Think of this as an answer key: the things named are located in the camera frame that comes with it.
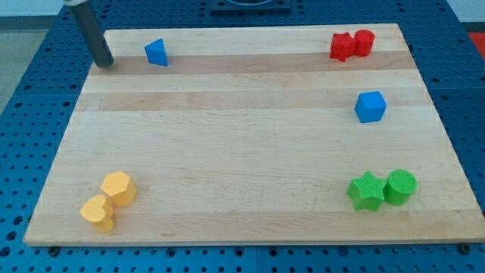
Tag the silver rod mount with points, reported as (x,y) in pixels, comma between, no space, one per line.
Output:
(74,3)

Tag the yellow heart block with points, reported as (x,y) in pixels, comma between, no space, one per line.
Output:
(99,213)

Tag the blue triangle block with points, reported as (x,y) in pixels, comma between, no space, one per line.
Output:
(156,54)

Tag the green cylinder block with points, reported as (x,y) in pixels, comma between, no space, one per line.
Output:
(400,185)

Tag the blue cube block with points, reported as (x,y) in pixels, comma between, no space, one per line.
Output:
(370,106)

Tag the red star block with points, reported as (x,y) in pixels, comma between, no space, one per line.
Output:
(342,46)

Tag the red cylinder block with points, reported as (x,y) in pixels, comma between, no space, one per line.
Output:
(364,42)

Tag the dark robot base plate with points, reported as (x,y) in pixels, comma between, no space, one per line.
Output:
(249,5)

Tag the green star block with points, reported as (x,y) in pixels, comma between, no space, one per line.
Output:
(366,192)

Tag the yellow hexagon block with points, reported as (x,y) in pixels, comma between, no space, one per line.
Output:
(120,188)

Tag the light wooden board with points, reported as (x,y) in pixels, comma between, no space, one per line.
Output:
(249,136)

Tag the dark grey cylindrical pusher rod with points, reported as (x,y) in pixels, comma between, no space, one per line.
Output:
(93,35)

